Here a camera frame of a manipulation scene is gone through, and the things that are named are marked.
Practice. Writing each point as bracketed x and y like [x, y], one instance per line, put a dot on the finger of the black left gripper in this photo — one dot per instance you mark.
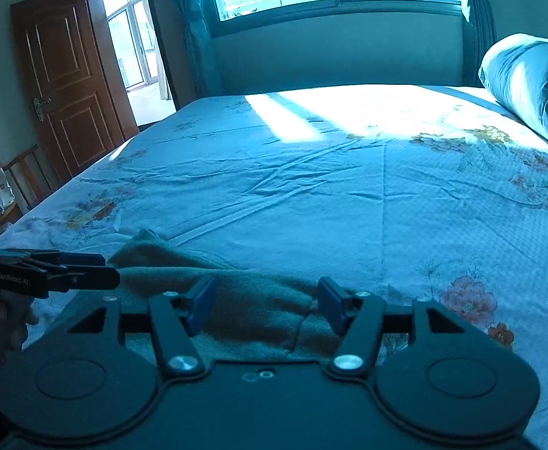
[67, 259]
[83, 278]

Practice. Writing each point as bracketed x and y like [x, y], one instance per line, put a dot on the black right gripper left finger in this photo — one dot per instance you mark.
[175, 319]

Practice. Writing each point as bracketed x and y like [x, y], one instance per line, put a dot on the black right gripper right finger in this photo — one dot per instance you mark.
[358, 321]

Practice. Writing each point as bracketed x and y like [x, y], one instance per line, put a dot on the grey-green pants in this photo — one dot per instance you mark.
[265, 307]

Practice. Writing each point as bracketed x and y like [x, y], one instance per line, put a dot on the person's left hand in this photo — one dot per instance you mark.
[16, 316]

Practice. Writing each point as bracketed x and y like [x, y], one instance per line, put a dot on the wooden chair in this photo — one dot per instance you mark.
[29, 183]

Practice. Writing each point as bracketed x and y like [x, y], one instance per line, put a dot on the floral white bed sheet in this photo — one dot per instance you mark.
[426, 193]

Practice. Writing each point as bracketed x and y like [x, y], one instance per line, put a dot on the brown wooden door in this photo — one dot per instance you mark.
[81, 110]

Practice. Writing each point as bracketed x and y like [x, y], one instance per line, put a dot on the balcony window with curtain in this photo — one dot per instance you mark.
[139, 61]

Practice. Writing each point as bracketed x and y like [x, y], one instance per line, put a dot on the rolled white quilt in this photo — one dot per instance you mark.
[515, 72]

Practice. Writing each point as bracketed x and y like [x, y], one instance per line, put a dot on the dark window curtain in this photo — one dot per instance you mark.
[479, 34]

